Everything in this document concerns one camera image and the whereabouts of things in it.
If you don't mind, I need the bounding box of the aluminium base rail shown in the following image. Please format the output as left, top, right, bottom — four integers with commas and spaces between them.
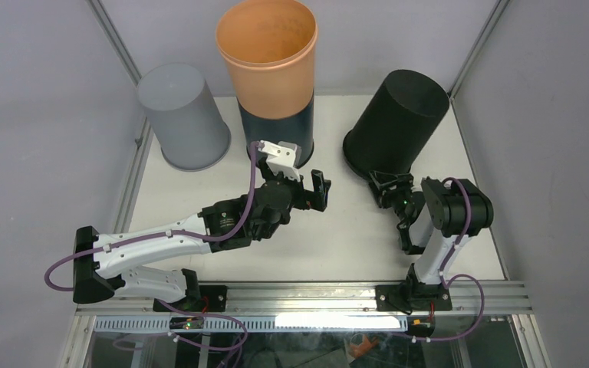
76, 281, 535, 318

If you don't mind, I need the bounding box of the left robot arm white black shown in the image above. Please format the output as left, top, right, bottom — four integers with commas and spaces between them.
72, 169, 331, 311

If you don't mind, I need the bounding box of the black ribbed plastic bucket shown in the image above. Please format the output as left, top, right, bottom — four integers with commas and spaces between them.
342, 69, 450, 179

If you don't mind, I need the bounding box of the white slotted cable duct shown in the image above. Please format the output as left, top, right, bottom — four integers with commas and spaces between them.
94, 313, 407, 334

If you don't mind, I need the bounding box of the left aluminium frame post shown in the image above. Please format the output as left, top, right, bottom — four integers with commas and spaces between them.
86, 0, 142, 85

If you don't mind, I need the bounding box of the grey plastic bucket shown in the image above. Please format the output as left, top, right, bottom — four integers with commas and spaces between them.
137, 63, 231, 172

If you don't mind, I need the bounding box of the right aluminium frame post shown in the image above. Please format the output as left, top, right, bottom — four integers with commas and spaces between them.
448, 0, 511, 101

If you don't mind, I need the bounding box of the orange object below table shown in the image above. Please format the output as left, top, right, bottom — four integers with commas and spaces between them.
347, 333, 380, 359

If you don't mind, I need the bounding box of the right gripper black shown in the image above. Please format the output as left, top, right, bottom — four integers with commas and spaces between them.
368, 169, 414, 228

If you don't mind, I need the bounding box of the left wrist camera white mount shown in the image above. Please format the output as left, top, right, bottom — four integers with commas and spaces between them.
258, 140, 301, 182

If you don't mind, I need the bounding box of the orange plastic bucket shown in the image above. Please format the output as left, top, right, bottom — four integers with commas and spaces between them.
216, 1, 318, 120

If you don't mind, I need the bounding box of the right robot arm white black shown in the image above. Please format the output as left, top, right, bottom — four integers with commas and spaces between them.
368, 171, 494, 311

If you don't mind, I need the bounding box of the aluminium frame post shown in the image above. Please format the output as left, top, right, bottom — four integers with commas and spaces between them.
448, 0, 511, 101
86, 0, 142, 85

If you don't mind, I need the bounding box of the dark blue plastic bucket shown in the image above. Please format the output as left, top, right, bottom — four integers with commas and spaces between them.
238, 97, 314, 168

